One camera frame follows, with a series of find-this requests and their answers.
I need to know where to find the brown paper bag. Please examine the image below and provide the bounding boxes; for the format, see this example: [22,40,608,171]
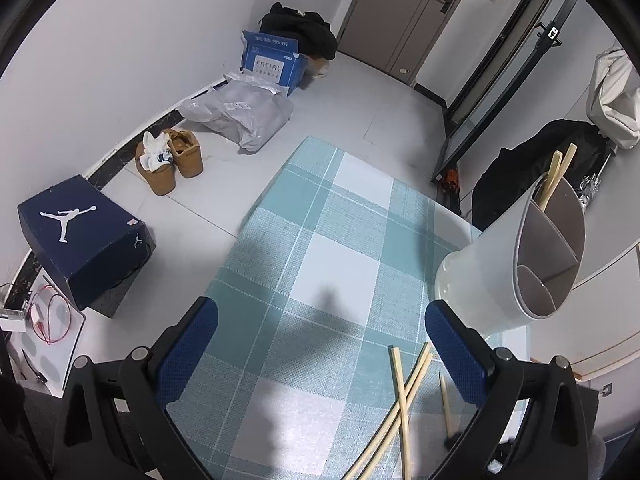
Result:
[305,55,331,79]

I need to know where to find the white hanging bag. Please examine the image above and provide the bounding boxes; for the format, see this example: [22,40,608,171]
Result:
[586,46,640,150]

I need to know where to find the orange black tool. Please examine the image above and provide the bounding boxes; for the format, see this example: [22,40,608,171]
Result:
[435,167,464,196]

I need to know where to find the black clothes pile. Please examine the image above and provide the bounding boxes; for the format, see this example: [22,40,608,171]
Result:
[257,2,339,61]

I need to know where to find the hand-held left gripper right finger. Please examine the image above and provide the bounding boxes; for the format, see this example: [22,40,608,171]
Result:
[425,300,601,480]

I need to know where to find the red cable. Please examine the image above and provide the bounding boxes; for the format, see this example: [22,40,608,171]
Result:
[27,284,76,346]

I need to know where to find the black framed glass door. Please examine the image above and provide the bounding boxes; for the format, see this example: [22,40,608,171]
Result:
[431,0,581,187]

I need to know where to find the wooden chopstick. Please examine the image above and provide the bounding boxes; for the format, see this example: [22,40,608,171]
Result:
[536,151,562,204]
[541,143,578,211]
[356,352,435,480]
[389,346,413,480]
[344,342,432,480]

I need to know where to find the white utensil holder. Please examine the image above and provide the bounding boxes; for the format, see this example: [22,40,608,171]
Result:
[434,172,587,334]

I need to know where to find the navy shoe box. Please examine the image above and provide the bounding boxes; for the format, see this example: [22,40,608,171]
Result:
[17,175,157,319]

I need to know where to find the blue cardboard box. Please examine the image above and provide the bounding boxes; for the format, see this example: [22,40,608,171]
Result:
[239,30,309,97]

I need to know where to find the brown door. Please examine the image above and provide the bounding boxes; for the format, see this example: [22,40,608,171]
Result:
[336,0,496,87]

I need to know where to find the white power adapter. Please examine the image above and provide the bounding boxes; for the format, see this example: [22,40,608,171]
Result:
[0,307,29,334]

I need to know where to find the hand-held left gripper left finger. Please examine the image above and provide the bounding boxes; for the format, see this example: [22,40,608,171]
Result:
[50,296,219,480]

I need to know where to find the grey plastic parcel bag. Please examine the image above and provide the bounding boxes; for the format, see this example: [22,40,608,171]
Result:
[177,71,295,154]

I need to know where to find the teal plaid mat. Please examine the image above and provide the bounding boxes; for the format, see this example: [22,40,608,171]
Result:
[165,135,531,480]

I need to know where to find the white socks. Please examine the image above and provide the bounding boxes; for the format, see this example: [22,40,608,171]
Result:
[139,131,174,171]

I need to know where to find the white sheet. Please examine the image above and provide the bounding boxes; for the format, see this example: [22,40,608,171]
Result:
[7,272,86,396]

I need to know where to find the black jacket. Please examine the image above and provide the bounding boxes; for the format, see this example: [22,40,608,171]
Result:
[471,119,614,234]

